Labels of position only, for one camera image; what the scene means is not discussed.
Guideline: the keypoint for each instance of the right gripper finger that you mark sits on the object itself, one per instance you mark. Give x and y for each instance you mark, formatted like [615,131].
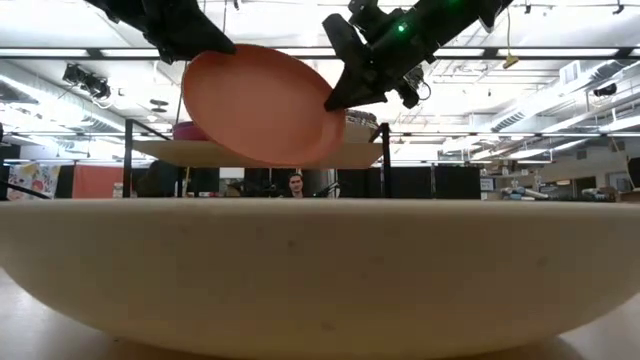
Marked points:
[387,81]
[355,85]

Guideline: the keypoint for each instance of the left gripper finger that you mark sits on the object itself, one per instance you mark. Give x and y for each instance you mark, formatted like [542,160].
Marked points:
[175,50]
[200,27]

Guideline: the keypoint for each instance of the purple plate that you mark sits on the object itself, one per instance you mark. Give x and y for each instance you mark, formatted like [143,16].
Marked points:
[190,128]

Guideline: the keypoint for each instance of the orange plate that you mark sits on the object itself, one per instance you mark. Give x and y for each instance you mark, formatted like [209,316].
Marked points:
[260,105]

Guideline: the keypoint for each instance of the wooden shelf rack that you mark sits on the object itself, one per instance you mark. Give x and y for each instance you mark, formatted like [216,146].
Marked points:
[385,172]

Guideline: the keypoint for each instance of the wooden shelf board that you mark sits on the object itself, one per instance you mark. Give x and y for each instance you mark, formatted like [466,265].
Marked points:
[165,152]

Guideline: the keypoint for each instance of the round ceiling fixture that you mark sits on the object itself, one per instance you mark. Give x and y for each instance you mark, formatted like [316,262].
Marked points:
[159,106]

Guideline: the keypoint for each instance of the black ceiling light cluster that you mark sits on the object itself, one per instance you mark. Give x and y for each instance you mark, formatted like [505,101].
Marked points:
[87,82]

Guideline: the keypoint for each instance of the yellow hanging tag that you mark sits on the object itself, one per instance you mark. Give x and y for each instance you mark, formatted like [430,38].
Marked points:
[510,62]

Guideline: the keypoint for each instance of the orange partition panel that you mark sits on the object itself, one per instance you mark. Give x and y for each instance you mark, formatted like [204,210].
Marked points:
[97,181]

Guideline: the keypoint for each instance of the light blue bundle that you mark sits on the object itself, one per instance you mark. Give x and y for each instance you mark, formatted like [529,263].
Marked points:
[525,193]

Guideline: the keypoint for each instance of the colourful floral banner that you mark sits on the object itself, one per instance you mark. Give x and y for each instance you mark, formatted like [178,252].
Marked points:
[35,180]

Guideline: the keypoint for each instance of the black slanted bar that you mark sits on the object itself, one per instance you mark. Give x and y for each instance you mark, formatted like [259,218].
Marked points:
[25,191]

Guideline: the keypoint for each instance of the black ceiling device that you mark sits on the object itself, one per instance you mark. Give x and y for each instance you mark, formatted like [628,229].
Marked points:
[605,90]

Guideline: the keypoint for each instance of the dark monitor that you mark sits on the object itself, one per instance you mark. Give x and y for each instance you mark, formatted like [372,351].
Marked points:
[634,172]

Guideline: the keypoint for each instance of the black overhead camera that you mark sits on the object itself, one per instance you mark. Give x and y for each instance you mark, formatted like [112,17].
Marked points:
[415,95]

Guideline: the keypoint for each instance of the black partition wall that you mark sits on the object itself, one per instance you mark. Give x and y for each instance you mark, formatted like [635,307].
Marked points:
[415,182]

